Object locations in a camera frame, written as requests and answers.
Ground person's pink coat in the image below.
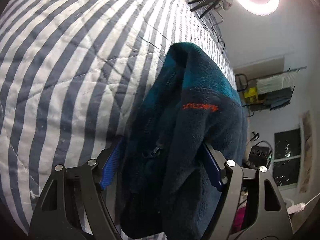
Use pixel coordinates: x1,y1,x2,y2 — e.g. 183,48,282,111
231,205,247,233

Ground white plug with cord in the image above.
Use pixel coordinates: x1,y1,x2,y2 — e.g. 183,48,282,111
286,197,320,214

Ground black ring light cable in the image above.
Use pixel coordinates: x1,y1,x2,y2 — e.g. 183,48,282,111
200,10,225,55

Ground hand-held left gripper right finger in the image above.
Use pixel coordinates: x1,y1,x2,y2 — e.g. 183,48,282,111
200,144,294,240

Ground dark green hanging shirt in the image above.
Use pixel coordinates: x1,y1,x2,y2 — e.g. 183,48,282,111
266,89,293,101

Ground teal plaid fleece jacket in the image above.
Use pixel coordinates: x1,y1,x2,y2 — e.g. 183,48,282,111
119,42,249,239

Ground dark hanging jacket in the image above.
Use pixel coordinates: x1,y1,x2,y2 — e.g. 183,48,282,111
267,99,292,111

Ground striped towel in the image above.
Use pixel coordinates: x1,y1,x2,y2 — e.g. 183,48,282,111
255,70,297,94

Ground black metal clothes rack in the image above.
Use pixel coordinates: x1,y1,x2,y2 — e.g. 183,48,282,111
235,66,307,117

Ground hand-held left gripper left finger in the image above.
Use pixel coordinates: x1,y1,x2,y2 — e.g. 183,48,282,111
29,137,125,240

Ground dark window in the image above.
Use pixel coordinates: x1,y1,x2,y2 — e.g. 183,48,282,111
272,128,302,187

